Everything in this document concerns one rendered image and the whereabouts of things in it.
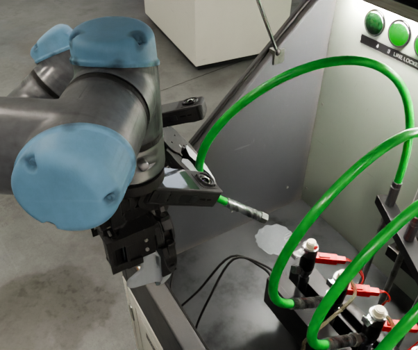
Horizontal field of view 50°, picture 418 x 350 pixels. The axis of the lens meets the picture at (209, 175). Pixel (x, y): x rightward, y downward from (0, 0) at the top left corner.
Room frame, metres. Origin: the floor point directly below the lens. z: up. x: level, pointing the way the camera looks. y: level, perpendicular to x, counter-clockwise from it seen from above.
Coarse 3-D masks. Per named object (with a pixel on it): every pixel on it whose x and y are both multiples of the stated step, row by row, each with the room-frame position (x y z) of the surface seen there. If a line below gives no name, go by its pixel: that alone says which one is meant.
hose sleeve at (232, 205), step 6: (228, 198) 0.59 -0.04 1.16; (228, 204) 0.58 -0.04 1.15; (234, 204) 0.58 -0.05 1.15; (240, 204) 0.59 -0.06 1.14; (234, 210) 0.58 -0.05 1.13; (240, 210) 0.58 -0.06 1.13; (246, 210) 0.59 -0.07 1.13; (252, 210) 0.59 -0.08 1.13; (258, 210) 0.60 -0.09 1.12; (252, 216) 0.59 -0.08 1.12; (258, 216) 0.59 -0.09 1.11
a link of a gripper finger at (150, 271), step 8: (144, 256) 0.35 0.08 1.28; (152, 256) 0.36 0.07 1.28; (144, 264) 0.35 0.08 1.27; (152, 264) 0.36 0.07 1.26; (160, 264) 0.35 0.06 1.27; (136, 272) 0.35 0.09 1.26; (144, 272) 0.35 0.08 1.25; (152, 272) 0.36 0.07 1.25; (160, 272) 0.36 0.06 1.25; (128, 280) 0.34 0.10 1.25; (136, 280) 0.35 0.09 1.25; (144, 280) 0.35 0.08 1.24; (152, 280) 0.36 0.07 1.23; (160, 280) 0.36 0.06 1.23
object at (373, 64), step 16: (304, 64) 0.61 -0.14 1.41; (320, 64) 0.60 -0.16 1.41; (336, 64) 0.60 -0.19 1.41; (352, 64) 0.61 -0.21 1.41; (368, 64) 0.61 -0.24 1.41; (384, 64) 0.62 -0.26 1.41; (272, 80) 0.59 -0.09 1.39; (400, 80) 0.62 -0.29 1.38; (256, 96) 0.59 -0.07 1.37; (224, 112) 0.59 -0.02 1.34; (208, 144) 0.58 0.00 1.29; (400, 160) 0.64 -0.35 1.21; (400, 176) 0.63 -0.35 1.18
